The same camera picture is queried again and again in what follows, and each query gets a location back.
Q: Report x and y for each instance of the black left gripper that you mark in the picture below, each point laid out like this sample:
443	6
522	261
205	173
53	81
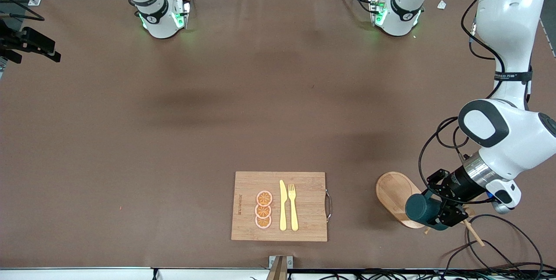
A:
454	186

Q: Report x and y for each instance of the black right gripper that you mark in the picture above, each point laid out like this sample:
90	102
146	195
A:
8	40

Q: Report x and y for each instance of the dark teal ribbed cup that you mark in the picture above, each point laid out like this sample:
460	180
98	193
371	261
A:
421	208

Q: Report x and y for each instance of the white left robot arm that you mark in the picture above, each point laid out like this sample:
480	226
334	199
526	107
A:
508	11

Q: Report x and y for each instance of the wooden mug tree stand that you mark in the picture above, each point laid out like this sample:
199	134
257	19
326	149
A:
393	193

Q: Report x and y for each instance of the yellow plastic fork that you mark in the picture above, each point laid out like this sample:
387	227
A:
293	208

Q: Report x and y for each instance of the yellow plastic knife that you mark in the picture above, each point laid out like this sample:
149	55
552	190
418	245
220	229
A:
283	205

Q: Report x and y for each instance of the orange slice toy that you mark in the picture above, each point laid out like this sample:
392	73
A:
263	222
263	211
264	198

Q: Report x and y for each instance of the white paper scrap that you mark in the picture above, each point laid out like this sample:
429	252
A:
441	4

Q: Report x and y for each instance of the brown table cover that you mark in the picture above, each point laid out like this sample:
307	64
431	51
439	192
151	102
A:
217	97

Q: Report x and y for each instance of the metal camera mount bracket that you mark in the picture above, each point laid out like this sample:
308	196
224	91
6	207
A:
280	267

